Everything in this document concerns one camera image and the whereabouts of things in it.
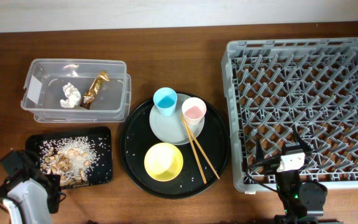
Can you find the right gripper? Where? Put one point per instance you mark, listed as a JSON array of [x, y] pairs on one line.
[[272, 168]]

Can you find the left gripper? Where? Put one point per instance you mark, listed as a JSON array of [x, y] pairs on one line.
[[52, 193]]

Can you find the food scraps and rice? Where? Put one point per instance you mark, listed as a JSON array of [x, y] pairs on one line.
[[73, 159]]

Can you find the white tissue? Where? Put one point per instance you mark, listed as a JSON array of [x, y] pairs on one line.
[[73, 96]]

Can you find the wooden chopstick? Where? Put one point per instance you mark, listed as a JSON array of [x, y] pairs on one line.
[[193, 149], [195, 141]]

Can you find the gold snack wrapper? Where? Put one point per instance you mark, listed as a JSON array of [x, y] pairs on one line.
[[91, 94]]

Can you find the yellow bowl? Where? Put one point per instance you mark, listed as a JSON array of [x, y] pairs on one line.
[[163, 162]]

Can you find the light blue plastic cup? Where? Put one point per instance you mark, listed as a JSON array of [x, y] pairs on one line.
[[165, 99]]

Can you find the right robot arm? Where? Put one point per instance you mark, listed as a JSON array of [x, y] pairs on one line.
[[303, 202]]

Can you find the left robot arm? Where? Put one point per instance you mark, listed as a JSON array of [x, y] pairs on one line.
[[27, 194]]

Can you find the grey plastic dishwasher rack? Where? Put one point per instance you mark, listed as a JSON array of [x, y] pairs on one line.
[[276, 89]]

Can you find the clear plastic waste bin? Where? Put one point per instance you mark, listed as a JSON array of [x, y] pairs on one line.
[[47, 77]]

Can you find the black rectangular tray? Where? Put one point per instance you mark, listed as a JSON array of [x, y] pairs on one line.
[[102, 139]]

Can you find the pink plastic cup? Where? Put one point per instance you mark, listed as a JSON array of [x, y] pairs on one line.
[[193, 110]]

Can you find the grey round plate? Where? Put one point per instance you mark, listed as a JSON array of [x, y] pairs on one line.
[[169, 129]]

